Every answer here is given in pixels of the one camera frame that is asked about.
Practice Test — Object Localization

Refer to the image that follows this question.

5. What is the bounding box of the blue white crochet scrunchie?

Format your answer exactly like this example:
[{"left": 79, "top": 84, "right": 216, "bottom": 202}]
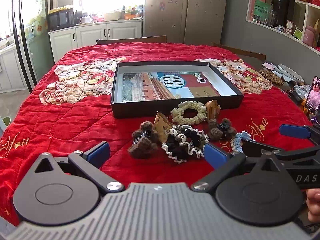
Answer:
[{"left": 231, "top": 131, "right": 251, "bottom": 153}]

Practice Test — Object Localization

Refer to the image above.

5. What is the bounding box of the brown fuzzy bow clip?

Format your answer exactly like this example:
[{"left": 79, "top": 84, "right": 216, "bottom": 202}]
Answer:
[{"left": 208, "top": 118, "right": 237, "bottom": 142}]

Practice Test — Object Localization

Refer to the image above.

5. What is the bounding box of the black white ruffled scrunchie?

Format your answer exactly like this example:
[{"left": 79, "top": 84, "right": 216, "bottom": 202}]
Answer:
[{"left": 162, "top": 125, "right": 210, "bottom": 164}]

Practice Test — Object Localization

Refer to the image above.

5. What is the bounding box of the tan striped snack packet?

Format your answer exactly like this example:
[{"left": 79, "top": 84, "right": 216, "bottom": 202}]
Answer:
[{"left": 205, "top": 100, "right": 221, "bottom": 122}]

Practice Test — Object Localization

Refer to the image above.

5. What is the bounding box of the brown fuzzy hair claw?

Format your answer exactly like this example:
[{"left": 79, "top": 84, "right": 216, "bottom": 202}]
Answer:
[{"left": 128, "top": 121, "right": 159, "bottom": 159}]

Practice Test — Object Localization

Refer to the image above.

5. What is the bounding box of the cream crochet scrunchie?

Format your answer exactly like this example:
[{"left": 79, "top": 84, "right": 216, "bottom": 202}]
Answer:
[{"left": 171, "top": 101, "right": 207, "bottom": 126}]

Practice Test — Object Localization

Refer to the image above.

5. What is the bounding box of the tan triangular snack packet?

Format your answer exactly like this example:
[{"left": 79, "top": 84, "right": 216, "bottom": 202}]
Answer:
[{"left": 153, "top": 112, "right": 172, "bottom": 143}]

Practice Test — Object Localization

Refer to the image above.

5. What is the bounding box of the person's right hand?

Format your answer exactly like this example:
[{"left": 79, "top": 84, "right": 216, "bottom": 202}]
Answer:
[{"left": 306, "top": 189, "right": 320, "bottom": 223}]

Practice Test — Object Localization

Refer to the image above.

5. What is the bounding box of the smartphone on stand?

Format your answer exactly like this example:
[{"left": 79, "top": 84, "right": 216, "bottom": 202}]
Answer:
[{"left": 305, "top": 76, "right": 320, "bottom": 114}]

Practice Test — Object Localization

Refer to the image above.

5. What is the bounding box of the red quilted bedspread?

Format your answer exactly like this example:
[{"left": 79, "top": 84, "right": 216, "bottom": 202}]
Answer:
[{"left": 0, "top": 42, "right": 316, "bottom": 227}]

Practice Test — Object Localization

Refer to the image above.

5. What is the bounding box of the brown beaded coaster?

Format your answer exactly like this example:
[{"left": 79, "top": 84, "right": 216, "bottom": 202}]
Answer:
[{"left": 259, "top": 69, "right": 284, "bottom": 86}]

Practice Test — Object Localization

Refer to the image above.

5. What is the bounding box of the white plate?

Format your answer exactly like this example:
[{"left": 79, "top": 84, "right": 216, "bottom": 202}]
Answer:
[{"left": 278, "top": 64, "right": 304, "bottom": 83}]

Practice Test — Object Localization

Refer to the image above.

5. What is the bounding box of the black shallow box tray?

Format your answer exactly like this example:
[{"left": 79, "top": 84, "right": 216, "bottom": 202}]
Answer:
[{"left": 111, "top": 61, "right": 244, "bottom": 119}]

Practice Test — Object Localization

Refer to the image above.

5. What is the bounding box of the dark wooden chair right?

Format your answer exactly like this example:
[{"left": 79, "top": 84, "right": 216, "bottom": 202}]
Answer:
[{"left": 212, "top": 42, "right": 266, "bottom": 62}]

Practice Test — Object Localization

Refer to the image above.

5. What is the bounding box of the dark wooden chair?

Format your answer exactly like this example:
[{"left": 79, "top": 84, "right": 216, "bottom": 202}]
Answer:
[
  {"left": 96, "top": 35, "right": 167, "bottom": 45},
  {"left": 212, "top": 42, "right": 266, "bottom": 62}
]

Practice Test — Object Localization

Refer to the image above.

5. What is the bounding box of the white kitchen cabinet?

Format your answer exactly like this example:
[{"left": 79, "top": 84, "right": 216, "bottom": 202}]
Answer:
[{"left": 49, "top": 19, "right": 143, "bottom": 63}]

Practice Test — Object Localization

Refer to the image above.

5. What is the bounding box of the green sign card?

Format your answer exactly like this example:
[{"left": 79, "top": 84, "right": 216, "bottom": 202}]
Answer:
[{"left": 253, "top": 0, "right": 271, "bottom": 24}]

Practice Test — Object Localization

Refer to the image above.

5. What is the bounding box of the dark wooden chair back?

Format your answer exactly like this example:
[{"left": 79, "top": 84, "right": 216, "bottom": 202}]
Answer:
[{"left": 96, "top": 35, "right": 167, "bottom": 45}]

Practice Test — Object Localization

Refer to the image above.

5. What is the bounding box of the white mug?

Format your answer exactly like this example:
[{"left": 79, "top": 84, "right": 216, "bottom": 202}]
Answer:
[{"left": 79, "top": 16, "right": 92, "bottom": 24}]

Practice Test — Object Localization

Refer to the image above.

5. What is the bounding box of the black microwave oven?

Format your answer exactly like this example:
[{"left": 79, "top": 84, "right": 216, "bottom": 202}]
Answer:
[{"left": 48, "top": 8, "right": 75, "bottom": 31}]

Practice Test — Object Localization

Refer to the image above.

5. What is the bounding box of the white basin on counter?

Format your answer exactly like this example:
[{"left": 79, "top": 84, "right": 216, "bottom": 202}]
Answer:
[{"left": 104, "top": 10, "right": 121, "bottom": 22}]

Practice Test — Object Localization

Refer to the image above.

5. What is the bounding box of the silver double-door refrigerator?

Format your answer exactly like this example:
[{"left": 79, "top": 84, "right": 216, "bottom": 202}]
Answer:
[{"left": 143, "top": 0, "right": 226, "bottom": 45}]

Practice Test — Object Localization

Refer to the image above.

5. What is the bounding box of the white wall shelf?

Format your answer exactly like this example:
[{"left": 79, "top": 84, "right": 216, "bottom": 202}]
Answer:
[{"left": 246, "top": 0, "right": 319, "bottom": 55}]

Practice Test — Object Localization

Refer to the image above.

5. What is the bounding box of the black sliding door frame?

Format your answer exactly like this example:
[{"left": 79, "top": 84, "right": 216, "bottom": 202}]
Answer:
[{"left": 11, "top": 0, "right": 36, "bottom": 93}]

